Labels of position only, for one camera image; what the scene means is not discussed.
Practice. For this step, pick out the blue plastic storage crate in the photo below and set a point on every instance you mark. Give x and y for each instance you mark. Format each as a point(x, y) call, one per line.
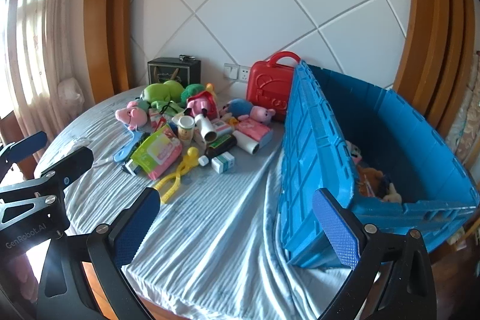
point(327, 112)

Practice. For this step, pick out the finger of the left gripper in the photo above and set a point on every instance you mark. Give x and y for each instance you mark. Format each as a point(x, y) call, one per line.
point(67, 170)
point(16, 152)

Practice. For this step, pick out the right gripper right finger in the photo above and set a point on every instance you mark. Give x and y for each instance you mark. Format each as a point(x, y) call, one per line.
point(408, 291)

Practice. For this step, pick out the white curtain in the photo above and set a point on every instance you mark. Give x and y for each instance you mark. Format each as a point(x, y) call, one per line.
point(44, 75)

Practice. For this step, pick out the pink tissue pack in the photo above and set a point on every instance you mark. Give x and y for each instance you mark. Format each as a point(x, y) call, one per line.
point(256, 131)

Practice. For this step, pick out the light green frog plush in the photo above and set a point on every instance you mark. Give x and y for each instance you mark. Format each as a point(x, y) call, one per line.
point(164, 96)

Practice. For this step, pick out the blue brush with bristles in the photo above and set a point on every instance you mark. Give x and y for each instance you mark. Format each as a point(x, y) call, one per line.
point(123, 155)

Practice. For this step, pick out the pink green wet wipes pack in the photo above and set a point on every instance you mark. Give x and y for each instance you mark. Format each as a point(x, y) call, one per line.
point(158, 152)

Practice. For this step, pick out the pink white medicine box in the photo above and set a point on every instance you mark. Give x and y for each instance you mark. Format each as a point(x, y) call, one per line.
point(221, 128)

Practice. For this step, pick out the brown bottle green label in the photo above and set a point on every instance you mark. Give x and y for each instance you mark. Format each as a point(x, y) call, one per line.
point(216, 148)

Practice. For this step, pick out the pink pig plush green shirt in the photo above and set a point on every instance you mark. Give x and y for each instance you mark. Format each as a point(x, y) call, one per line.
point(134, 115)

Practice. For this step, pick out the wall switch plate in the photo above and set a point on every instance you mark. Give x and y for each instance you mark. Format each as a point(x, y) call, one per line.
point(231, 71)

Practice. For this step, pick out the yellow duck snowball clamp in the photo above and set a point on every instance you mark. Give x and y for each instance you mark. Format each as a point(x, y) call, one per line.
point(171, 183)

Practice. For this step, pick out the white teal medicine box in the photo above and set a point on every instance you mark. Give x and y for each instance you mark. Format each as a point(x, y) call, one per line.
point(223, 163)

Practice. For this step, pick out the red toy suitcase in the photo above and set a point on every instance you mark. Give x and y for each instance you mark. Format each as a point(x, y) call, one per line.
point(270, 82)

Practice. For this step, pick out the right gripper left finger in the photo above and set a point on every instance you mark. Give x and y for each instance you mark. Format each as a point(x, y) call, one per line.
point(112, 246)

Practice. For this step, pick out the blue bodied pig plush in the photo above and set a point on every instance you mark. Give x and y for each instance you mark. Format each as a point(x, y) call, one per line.
point(242, 109)

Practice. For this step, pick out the black gift box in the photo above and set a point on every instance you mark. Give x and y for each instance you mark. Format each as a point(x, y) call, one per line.
point(184, 69)

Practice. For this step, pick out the white plastic bag roll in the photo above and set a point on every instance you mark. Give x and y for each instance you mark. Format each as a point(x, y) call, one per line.
point(246, 143)

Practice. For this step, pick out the white jar green label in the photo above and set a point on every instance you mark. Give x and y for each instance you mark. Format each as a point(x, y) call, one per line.
point(185, 129)

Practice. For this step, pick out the red hooded pink plush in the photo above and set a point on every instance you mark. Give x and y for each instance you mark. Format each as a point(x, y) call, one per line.
point(202, 103)

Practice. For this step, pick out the white paper roll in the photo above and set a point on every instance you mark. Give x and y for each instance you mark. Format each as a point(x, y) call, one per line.
point(205, 127)

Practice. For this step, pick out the dark green plush toy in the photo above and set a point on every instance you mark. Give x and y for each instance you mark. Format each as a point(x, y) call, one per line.
point(190, 91)

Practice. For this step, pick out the wall power socket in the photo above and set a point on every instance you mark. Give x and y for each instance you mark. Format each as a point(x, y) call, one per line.
point(244, 73)

